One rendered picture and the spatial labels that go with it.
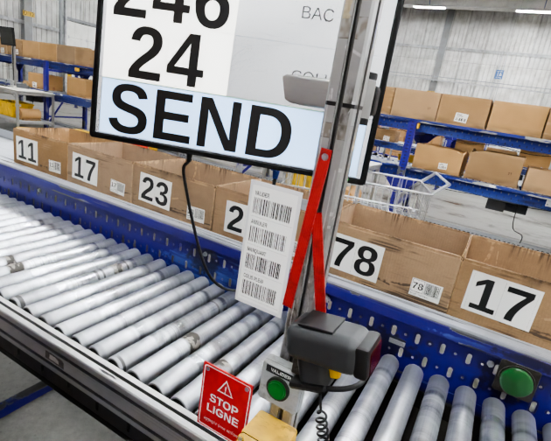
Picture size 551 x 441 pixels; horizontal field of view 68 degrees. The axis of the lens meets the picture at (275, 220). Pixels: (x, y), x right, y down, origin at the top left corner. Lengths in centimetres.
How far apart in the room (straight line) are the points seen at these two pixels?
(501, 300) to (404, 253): 26
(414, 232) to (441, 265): 31
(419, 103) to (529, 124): 126
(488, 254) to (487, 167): 399
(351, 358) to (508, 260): 97
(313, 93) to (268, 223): 21
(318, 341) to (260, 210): 20
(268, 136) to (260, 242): 18
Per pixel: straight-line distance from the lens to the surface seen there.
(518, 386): 119
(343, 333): 55
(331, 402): 99
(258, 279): 64
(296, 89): 67
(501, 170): 539
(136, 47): 76
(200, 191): 145
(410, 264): 118
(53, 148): 205
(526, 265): 145
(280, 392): 66
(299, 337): 56
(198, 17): 73
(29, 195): 220
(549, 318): 120
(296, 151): 68
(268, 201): 60
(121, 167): 172
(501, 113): 564
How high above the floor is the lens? 136
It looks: 16 degrees down
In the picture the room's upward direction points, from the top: 9 degrees clockwise
